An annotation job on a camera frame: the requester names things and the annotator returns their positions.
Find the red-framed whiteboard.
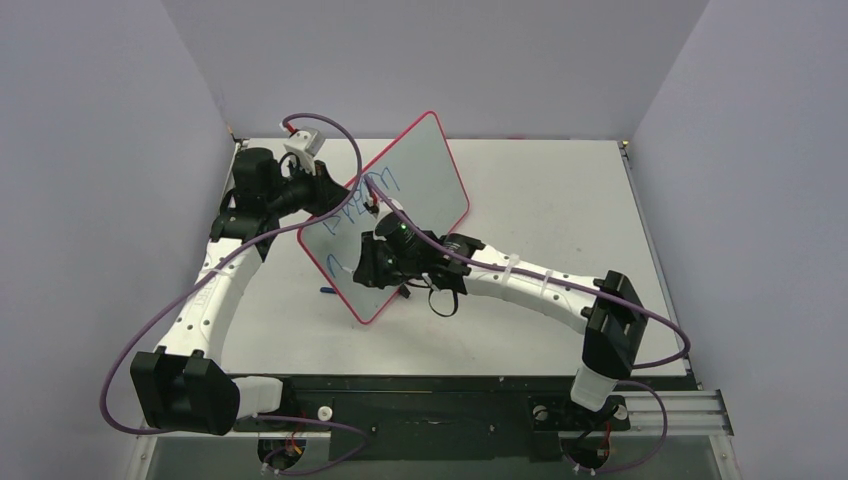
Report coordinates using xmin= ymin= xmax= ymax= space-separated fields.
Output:
xmin=296 ymin=110 xmax=471 ymax=326

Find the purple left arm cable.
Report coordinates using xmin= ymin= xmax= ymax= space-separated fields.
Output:
xmin=99 ymin=112 xmax=371 ymax=478

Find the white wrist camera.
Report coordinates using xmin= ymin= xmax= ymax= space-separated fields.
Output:
xmin=283 ymin=128 xmax=325 ymax=172
xmin=364 ymin=196 xmax=386 ymax=221

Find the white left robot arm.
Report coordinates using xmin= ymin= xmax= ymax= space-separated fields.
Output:
xmin=130 ymin=147 xmax=349 ymax=435

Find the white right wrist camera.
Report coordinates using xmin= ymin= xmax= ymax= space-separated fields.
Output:
xmin=364 ymin=196 xmax=386 ymax=221

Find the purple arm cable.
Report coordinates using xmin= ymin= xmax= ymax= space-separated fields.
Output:
xmin=362 ymin=173 xmax=692 ymax=475
xmin=99 ymin=112 xmax=371 ymax=478

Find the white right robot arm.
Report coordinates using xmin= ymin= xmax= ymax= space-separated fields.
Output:
xmin=353 ymin=213 xmax=648 ymax=427

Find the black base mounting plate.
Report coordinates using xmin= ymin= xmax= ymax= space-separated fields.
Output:
xmin=234 ymin=375 xmax=696 ymax=473

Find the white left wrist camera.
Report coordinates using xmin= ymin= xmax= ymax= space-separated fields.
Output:
xmin=283 ymin=128 xmax=325 ymax=172

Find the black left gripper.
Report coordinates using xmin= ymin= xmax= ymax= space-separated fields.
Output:
xmin=266 ymin=156 xmax=351 ymax=219

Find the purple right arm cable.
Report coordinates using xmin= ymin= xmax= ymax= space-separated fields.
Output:
xmin=362 ymin=173 xmax=692 ymax=475

